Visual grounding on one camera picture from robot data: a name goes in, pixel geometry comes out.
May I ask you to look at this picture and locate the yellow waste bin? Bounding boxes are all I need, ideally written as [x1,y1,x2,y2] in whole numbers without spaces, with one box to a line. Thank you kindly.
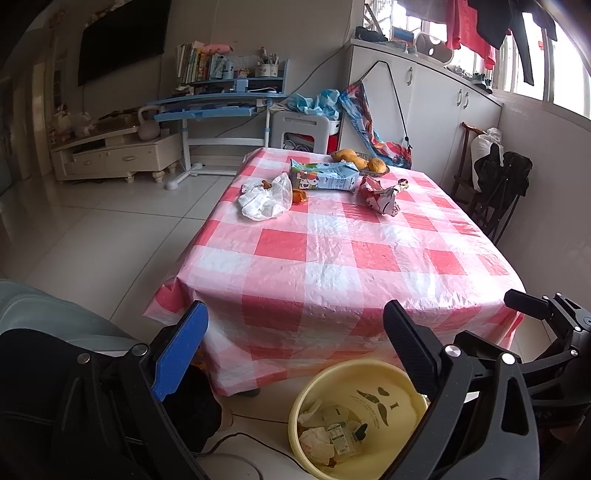
[287,360,430,478]

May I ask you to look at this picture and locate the black clothes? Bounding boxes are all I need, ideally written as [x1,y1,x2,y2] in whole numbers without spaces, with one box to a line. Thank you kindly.
[473,145,532,199]

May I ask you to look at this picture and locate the red hanging garment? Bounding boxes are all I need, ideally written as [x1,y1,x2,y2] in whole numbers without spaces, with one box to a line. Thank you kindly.
[445,0,497,70]

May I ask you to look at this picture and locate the blue milk carton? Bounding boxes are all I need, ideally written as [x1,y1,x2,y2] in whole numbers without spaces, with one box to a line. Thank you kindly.
[289,158,361,191]

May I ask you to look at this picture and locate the black cord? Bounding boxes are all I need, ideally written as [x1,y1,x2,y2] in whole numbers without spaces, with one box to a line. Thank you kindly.
[365,60,414,151]

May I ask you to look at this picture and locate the white plastic bag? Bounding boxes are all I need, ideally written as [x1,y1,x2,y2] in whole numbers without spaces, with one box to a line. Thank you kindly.
[239,173,293,221]

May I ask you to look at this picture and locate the white sideboard cabinet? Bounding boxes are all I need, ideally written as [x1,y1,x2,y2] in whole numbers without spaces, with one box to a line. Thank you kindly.
[342,38,504,185]

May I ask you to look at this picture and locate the plush toys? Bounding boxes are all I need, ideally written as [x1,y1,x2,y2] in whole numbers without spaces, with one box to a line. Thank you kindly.
[53,104,95,137]

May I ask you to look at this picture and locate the cream tv cabinet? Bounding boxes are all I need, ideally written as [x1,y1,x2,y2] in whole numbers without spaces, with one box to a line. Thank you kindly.
[50,127,182,183]

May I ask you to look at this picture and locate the white plastic stool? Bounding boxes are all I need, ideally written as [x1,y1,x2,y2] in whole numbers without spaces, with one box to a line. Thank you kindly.
[270,111,342,153]

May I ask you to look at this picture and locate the dark wooden chair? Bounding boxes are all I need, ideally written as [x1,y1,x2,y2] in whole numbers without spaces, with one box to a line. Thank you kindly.
[450,121,532,243]

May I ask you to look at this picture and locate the white kettlebell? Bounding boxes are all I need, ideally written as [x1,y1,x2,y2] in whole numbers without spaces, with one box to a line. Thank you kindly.
[137,106,161,141]

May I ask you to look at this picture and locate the pen pot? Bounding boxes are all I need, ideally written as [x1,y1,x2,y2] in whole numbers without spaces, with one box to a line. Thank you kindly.
[255,53,280,78]

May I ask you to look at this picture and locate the grey rounded object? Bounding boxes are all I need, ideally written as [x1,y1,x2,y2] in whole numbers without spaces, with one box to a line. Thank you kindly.
[416,32,453,63]

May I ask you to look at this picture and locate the black floor cable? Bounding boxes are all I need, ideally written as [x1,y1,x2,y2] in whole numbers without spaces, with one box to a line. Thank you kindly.
[194,413,315,476]

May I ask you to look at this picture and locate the black television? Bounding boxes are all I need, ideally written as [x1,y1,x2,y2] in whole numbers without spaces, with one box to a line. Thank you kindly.
[78,0,172,87]

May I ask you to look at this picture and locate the colourful printed bag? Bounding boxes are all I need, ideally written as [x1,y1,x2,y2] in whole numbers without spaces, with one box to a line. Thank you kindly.
[340,82,413,169]

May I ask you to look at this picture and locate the small green white packet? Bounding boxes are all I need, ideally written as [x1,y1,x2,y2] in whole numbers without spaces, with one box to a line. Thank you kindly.
[325,422,358,457]

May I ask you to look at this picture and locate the blue plastic bag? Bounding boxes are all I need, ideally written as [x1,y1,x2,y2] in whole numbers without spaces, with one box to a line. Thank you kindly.
[286,89,345,121]

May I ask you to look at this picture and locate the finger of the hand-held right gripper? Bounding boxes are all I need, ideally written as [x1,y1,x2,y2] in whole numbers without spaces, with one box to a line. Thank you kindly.
[504,288,555,324]

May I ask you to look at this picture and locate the pale green chair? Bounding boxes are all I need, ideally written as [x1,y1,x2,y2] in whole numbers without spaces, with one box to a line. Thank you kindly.
[0,279,144,356]

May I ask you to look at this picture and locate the crumpled red white carton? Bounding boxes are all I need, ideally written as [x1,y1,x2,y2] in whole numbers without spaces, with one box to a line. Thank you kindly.
[359,174,411,217]

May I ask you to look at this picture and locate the row of books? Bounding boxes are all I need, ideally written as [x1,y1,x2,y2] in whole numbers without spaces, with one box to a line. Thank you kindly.
[175,41,218,85]

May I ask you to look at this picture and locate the pink checked tablecloth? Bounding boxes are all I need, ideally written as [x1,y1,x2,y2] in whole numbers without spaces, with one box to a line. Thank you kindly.
[143,147,527,398]

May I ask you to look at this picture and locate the blue study desk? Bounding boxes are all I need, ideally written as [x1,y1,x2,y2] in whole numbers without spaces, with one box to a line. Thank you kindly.
[145,59,289,191]

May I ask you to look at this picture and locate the black hanging garment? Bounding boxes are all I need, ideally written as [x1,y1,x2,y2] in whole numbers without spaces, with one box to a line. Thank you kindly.
[466,0,559,86]

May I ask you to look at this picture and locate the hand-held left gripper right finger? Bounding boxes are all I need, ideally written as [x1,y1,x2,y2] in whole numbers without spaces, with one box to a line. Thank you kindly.
[383,300,541,480]

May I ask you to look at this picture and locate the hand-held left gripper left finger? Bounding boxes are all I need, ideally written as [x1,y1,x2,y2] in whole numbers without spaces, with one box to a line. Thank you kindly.
[51,300,209,480]

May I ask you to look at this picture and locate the white cloth bag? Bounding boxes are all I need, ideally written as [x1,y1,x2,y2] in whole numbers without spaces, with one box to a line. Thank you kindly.
[471,128,504,162]

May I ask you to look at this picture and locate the fruit plate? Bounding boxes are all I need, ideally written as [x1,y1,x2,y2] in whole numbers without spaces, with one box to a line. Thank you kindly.
[330,150,391,177]

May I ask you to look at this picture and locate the person's black trousers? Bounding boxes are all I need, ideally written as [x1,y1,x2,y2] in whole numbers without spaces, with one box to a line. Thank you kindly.
[0,329,223,480]

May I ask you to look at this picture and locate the crumpled white tissue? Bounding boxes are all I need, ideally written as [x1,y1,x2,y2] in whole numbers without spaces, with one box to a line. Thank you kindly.
[298,399,352,462]

